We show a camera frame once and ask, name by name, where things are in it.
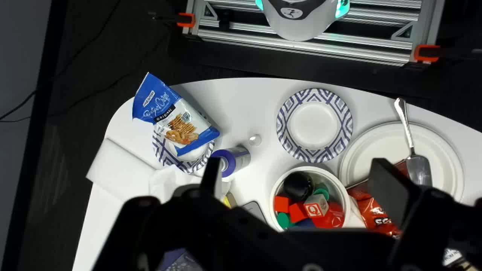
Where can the red chips bag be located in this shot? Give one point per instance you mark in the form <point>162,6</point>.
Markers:
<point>371,211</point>

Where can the metal serving spoon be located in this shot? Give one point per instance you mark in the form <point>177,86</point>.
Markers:
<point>418,167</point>

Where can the blue pretzel snack bag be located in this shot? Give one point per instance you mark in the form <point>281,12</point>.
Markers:
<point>160,107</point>

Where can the aluminium robot stand frame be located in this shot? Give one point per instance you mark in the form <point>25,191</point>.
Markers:
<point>302,47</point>

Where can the small blue labelled bottle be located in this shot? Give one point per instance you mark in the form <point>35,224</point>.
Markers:
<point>234,160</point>

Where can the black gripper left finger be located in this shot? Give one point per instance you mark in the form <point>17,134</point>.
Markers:
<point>212,175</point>

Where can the plain white plate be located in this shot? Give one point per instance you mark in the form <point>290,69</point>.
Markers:
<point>382,145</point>

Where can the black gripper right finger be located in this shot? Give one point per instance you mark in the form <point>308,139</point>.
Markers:
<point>394,193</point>

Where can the red toy block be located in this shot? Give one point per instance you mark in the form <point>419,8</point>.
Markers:
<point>282,203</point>
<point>299,212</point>
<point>331,218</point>

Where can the white red toy cube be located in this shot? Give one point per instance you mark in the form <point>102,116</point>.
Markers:
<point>317,205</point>

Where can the green toy block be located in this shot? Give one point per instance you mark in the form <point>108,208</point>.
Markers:
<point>321,191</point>
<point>284,220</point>

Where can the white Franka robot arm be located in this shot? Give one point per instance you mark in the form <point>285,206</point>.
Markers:
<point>302,20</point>

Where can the orange clamp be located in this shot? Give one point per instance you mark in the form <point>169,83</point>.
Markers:
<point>186,20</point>
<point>427,53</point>

